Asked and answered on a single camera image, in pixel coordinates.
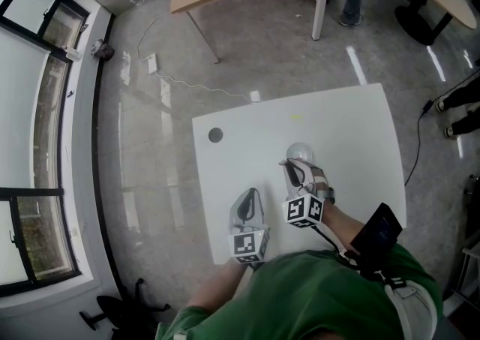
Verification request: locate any clear plastic cup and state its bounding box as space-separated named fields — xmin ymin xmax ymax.
xmin=286 ymin=142 xmax=315 ymax=163

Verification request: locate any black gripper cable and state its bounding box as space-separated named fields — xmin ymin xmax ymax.
xmin=313 ymin=224 xmax=359 ymax=259

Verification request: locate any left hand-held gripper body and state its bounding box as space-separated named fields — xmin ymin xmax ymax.
xmin=227 ymin=187 xmax=272 ymax=265

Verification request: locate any black chair base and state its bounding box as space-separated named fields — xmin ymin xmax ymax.
xmin=79 ymin=277 xmax=172 ymax=332

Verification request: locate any black-framed window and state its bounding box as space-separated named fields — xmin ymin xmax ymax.
xmin=0 ymin=0 xmax=92 ymax=298

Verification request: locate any white power cable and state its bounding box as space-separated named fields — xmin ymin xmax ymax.
xmin=88 ymin=0 xmax=253 ymax=104

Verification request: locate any person's right forearm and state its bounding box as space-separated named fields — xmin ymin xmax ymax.
xmin=318 ymin=203 xmax=371 ymax=251

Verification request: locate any person's left forearm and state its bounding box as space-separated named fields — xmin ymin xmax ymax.
xmin=185 ymin=257 xmax=257 ymax=311

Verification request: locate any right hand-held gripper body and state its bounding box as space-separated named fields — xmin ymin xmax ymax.
xmin=281 ymin=158 xmax=337 ymax=229

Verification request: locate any dark object on window sill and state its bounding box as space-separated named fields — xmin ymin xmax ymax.
xmin=91 ymin=38 xmax=115 ymax=62

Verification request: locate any black floor cable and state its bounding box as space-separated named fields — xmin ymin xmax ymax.
xmin=403 ymin=71 xmax=480 ymax=187

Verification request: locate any white shoulder strap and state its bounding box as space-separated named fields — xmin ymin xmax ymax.
xmin=382 ymin=278 xmax=439 ymax=340

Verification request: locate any black box device on arm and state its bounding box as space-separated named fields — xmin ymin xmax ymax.
xmin=350 ymin=202 xmax=404 ymax=257

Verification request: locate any person's green shirt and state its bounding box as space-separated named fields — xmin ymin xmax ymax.
xmin=155 ymin=243 xmax=446 ymax=340

